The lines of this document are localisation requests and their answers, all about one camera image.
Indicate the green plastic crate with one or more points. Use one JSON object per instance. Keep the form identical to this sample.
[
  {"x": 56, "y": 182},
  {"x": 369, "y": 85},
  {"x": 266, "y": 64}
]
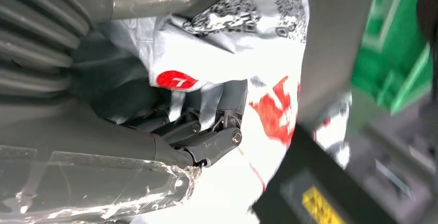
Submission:
[{"x": 386, "y": 61}]

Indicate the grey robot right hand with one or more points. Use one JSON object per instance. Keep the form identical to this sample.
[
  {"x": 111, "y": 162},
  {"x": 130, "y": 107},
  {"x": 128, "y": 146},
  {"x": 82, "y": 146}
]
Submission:
[{"x": 85, "y": 167}]

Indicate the black scanner column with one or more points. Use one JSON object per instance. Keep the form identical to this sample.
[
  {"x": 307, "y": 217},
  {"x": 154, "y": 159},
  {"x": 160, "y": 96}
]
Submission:
[{"x": 291, "y": 167}]

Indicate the yellow and grey column label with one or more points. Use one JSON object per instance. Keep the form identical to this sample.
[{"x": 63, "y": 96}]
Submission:
[{"x": 318, "y": 205}]

